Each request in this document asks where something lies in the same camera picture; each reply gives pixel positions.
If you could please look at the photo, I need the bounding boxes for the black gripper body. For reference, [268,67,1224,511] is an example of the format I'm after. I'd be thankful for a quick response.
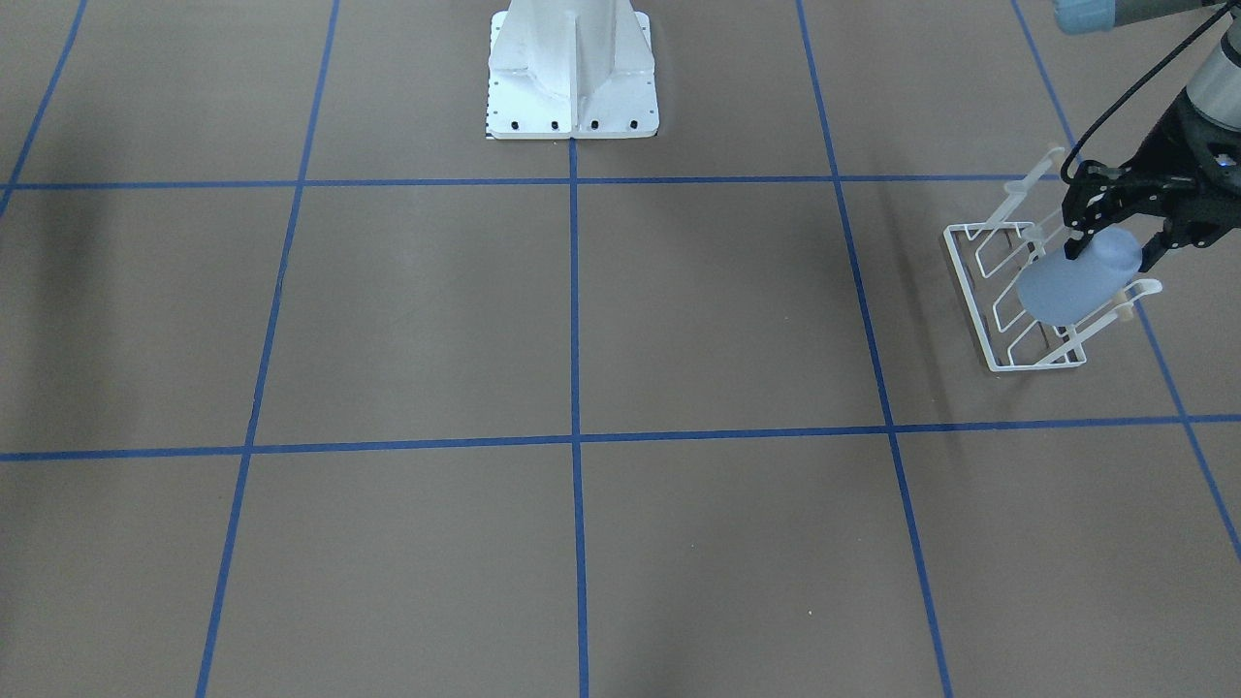
[1061,92,1240,248]

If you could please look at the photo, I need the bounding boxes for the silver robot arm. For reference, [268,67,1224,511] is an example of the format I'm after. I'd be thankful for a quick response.
[1054,1,1240,272]

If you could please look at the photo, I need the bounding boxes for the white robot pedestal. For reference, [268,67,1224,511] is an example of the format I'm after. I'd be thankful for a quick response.
[485,1,660,142]

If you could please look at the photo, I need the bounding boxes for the brown paper table cover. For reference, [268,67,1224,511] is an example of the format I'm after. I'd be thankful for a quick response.
[2,1,1239,697]

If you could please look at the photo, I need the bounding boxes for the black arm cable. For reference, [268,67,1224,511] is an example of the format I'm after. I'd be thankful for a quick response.
[1060,10,1232,185]

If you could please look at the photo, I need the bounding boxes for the white wire cup holder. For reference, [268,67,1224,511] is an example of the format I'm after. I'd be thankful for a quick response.
[942,147,1164,374]

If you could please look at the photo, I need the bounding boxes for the blue plastic cup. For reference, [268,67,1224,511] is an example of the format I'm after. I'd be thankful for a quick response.
[1016,226,1142,327]

